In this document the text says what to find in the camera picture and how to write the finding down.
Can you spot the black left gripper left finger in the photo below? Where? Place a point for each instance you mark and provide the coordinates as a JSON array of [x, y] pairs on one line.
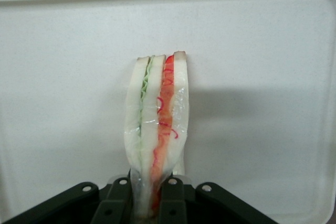
[[115, 203]]

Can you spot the triangular sandwich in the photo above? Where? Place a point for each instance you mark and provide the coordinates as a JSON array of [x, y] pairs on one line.
[[157, 119]]

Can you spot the cream plastic tray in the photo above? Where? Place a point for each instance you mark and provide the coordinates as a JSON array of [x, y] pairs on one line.
[[65, 77]]

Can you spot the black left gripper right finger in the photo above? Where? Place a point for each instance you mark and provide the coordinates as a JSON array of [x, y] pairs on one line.
[[173, 203]]

